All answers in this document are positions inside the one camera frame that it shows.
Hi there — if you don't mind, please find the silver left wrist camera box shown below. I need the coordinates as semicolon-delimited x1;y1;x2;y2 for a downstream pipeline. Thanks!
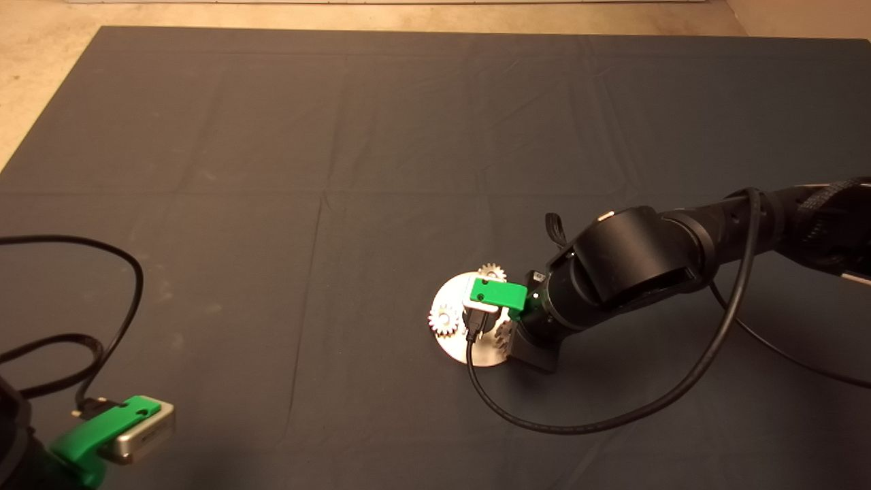
105;400;176;466

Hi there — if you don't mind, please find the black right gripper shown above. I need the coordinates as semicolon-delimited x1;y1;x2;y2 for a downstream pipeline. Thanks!
507;269;569;374

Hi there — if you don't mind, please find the green right camera mount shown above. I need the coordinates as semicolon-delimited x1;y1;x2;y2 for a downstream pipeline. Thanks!
470;278;529;322

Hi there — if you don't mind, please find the thin black right camera cable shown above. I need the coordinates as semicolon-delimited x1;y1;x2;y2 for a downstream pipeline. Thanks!
465;187;871;435

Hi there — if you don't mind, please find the green left camera mount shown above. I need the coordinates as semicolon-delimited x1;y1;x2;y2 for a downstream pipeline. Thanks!
50;395;163;488

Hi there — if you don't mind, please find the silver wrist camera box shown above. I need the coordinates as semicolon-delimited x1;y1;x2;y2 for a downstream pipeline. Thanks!
105;400;176;466
463;279;504;314

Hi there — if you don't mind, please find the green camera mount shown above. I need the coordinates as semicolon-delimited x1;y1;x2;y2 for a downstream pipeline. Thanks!
50;395;163;488
470;278;529;322

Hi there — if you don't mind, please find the thin black camera cable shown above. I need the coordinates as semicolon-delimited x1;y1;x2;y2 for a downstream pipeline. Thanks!
0;235;145;417
465;187;871;435

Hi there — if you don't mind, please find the round metal carrier plate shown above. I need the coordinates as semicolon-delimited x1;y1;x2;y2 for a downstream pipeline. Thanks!
431;271;514;368

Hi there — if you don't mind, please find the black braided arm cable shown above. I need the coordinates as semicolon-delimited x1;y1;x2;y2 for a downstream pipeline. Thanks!
796;177;871;232

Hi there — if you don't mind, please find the thin black left camera cable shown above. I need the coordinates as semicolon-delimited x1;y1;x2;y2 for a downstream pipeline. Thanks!
0;235;145;417

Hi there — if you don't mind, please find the dark grey table cloth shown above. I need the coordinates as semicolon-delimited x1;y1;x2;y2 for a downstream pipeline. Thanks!
0;26;871;490

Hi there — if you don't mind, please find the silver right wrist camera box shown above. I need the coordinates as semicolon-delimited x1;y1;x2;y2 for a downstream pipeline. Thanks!
463;279;504;314

